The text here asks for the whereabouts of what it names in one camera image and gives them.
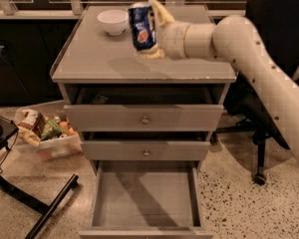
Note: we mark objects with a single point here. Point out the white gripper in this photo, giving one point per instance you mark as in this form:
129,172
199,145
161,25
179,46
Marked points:
173,39

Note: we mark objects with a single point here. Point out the blue pepsi can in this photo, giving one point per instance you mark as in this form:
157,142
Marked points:
142,24

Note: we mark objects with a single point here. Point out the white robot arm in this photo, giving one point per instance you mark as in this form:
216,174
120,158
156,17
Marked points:
236,41

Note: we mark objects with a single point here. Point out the grey drawer cabinet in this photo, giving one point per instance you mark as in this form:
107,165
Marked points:
92,57

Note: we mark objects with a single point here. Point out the grey top drawer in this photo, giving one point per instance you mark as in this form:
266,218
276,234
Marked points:
145,108

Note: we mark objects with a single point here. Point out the grey drawer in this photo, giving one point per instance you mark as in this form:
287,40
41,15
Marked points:
146,200
153,145
145,108

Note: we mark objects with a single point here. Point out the dark item in top drawer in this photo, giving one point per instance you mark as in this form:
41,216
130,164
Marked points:
99,100

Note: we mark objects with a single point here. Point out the grey middle drawer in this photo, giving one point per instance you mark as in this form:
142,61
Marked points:
153,145

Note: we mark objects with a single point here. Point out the grey bottom drawer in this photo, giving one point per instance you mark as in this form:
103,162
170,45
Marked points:
146,200

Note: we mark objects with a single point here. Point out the white ceramic bowl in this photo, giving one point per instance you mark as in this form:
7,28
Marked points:
114,22

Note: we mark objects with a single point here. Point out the green snack bag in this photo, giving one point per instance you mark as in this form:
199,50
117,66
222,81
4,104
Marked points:
50,130

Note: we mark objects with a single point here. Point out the clear plastic snack bin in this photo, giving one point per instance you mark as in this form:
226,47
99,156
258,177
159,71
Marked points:
54,147

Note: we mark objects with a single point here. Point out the brown chip bag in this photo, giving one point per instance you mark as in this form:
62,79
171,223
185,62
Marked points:
28,127

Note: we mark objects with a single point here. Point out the black stand with base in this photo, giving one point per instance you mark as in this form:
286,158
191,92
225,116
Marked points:
7,130

